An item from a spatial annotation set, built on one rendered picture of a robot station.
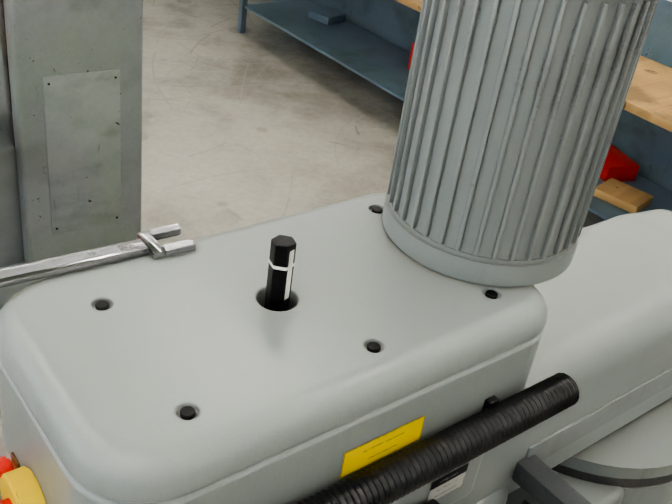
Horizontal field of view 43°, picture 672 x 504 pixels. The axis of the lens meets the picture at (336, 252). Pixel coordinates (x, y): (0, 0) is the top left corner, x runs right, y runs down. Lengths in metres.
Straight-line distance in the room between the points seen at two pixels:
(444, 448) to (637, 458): 0.49
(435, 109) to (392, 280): 0.16
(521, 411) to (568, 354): 0.19
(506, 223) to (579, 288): 0.34
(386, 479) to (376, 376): 0.09
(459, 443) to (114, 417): 0.31
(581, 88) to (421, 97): 0.14
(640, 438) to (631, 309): 0.21
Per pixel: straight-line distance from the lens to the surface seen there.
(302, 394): 0.65
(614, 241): 1.24
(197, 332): 0.70
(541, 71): 0.72
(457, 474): 0.90
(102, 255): 0.77
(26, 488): 0.72
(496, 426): 0.79
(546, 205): 0.78
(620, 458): 1.19
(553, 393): 0.85
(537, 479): 1.01
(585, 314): 1.06
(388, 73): 6.15
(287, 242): 0.71
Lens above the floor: 2.32
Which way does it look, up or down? 32 degrees down
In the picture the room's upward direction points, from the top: 9 degrees clockwise
